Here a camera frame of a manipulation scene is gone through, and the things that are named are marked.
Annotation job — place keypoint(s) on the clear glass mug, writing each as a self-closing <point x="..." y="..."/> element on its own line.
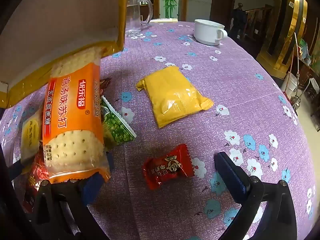
<point x="133" y="12"/>

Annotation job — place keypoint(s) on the brown wooden door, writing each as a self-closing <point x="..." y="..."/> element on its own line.
<point x="222" y="5"/>

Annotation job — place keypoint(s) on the green snack packet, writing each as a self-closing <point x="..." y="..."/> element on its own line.
<point x="116" y="127"/>

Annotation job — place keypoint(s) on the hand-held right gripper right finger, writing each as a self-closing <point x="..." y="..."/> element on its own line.
<point x="232" y="177"/>

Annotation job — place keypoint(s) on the white bucket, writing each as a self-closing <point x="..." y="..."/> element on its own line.
<point x="290" y="85"/>

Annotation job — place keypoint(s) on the purple floral tablecloth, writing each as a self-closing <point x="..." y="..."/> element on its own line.
<point x="225" y="80"/>

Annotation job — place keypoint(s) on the orange-red snack packet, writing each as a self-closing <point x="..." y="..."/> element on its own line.
<point x="36" y="175"/>

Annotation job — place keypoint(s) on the pale yellow snack packet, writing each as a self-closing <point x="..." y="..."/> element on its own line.
<point x="30" y="135"/>

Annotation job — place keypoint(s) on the small red candy packet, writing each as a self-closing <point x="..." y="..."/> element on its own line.
<point x="167" y="167"/>

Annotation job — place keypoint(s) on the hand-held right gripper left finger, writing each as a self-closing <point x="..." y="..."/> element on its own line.
<point x="90" y="188"/>

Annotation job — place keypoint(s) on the white cup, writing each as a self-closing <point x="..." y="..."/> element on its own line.
<point x="206" y="32"/>

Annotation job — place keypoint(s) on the plain yellow snack packet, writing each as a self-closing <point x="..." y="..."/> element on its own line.
<point x="172" y="97"/>

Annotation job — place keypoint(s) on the orange cracker packet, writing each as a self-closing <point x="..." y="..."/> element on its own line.
<point x="72" y="120"/>

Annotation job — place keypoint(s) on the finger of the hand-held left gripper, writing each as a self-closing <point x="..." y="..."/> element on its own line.
<point x="16" y="170"/>

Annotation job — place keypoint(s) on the broom pole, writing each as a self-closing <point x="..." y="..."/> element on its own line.
<point x="297" y="55"/>

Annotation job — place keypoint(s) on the cardboard box with yellow tape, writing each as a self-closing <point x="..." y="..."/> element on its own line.
<point x="62" y="17"/>

